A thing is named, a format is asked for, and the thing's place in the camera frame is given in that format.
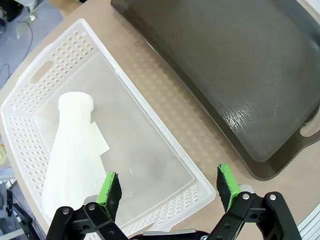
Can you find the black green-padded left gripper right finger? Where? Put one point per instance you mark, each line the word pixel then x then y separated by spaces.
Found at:
pixel 228 190

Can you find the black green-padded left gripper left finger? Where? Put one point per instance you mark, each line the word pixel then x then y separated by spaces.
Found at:
pixel 107 197

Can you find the white conical flask with cap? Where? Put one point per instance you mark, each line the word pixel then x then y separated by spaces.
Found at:
pixel 72 150

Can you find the large white perforated plastic basket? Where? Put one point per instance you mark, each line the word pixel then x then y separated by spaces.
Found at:
pixel 140 140

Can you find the black stand on floor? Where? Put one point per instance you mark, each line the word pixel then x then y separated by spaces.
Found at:
pixel 23 220

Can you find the dark grey plastic tray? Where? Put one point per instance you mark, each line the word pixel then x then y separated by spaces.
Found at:
pixel 225 75

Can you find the aluminium profile table frame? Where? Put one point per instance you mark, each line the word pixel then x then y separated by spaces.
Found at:
pixel 311 225

